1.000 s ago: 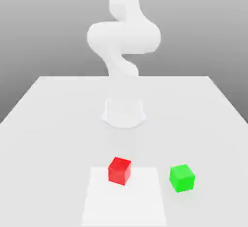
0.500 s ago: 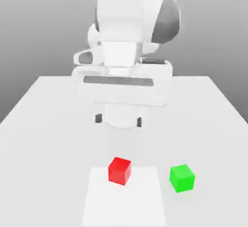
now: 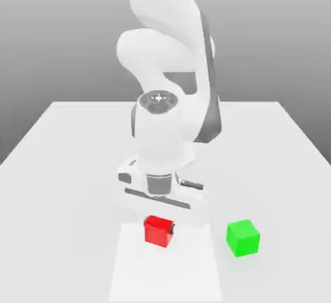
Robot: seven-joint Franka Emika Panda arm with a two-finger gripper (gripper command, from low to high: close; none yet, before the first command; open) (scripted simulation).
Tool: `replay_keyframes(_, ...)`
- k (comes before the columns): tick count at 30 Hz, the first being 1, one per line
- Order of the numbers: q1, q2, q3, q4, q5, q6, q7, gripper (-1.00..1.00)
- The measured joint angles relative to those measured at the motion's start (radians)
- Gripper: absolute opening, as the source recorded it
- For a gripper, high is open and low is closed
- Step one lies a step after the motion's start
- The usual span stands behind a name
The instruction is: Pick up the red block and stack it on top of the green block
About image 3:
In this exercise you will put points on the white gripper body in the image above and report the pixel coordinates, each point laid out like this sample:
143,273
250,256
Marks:
181,212

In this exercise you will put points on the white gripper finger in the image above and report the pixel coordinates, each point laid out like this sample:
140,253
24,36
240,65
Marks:
172,228

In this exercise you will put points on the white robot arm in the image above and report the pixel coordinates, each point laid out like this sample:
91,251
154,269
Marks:
157,132

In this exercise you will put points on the small red cube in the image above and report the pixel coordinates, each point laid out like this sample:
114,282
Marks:
156,233

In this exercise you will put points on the small green cube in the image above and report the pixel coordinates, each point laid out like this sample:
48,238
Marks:
242,238

